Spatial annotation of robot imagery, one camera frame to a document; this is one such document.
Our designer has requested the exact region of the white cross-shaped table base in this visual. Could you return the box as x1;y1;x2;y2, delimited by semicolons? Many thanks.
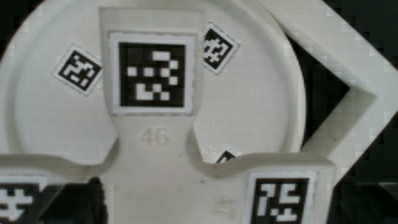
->
0;7;338;224

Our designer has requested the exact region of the white round table top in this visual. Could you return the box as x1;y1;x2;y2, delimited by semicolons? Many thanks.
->
0;0;306;166

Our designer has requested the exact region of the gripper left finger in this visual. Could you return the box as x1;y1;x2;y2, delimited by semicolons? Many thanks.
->
39;178;108;224

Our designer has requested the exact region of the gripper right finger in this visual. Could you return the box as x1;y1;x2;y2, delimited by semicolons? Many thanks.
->
331;182;398;224

